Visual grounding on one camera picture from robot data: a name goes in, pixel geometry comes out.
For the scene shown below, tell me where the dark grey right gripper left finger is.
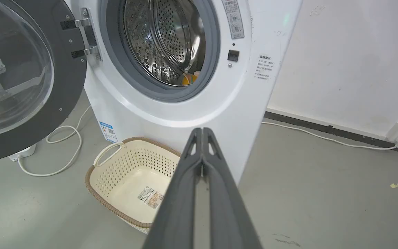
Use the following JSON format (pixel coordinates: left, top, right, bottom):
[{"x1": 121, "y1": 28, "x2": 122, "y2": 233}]
[{"x1": 142, "y1": 128, "x2": 203, "y2": 249}]

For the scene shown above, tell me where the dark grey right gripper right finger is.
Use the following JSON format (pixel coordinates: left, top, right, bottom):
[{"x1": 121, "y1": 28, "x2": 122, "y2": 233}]
[{"x1": 202, "y1": 128, "x2": 264, "y2": 249}]

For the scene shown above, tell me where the white front-load washing machine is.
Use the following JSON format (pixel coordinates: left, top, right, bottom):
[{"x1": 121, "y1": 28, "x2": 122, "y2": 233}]
[{"x1": 64, "y1": 0, "x2": 304, "y2": 186}]

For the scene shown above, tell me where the black round washer door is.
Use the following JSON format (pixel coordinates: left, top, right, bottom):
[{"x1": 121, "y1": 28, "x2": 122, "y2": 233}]
[{"x1": 0, "y1": 0, "x2": 102, "y2": 165}]

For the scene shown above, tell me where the cream plastic laundry basket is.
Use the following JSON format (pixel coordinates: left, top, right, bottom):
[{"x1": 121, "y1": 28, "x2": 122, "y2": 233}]
[{"x1": 85, "y1": 137, "x2": 182, "y2": 235}]

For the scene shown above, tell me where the orange clothing item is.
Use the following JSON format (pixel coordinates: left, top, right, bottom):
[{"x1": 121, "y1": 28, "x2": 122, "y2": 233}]
[{"x1": 182, "y1": 71, "x2": 200, "y2": 86}]

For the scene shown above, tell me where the white power strip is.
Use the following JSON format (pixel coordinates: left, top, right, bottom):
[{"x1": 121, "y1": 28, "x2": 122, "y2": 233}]
[{"x1": 8, "y1": 143, "x2": 37, "y2": 162}]

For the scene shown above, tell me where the white power cable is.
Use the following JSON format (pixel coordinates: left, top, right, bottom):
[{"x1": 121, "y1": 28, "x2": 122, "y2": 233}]
[
  {"x1": 17, "y1": 105, "x2": 92, "y2": 177},
  {"x1": 262, "y1": 121, "x2": 398, "y2": 150}
]

